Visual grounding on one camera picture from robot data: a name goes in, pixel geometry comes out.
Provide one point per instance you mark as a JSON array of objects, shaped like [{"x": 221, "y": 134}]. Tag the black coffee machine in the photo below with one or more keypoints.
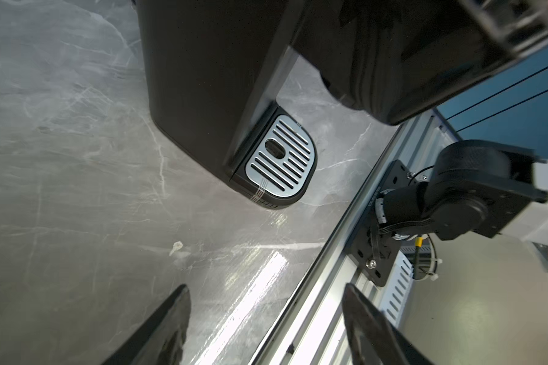
[{"x": 214, "y": 68}]

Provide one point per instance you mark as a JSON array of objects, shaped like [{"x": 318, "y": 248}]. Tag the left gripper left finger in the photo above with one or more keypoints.
[{"x": 161, "y": 338}]

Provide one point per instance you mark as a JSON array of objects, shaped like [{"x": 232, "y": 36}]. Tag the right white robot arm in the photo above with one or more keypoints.
[{"x": 474, "y": 186}]

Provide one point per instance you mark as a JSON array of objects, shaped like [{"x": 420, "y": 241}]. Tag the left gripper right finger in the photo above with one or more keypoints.
[{"x": 371, "y": 337}]

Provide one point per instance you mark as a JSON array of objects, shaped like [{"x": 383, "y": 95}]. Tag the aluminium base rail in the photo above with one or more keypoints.
[{"x": 310, "y": 329}]

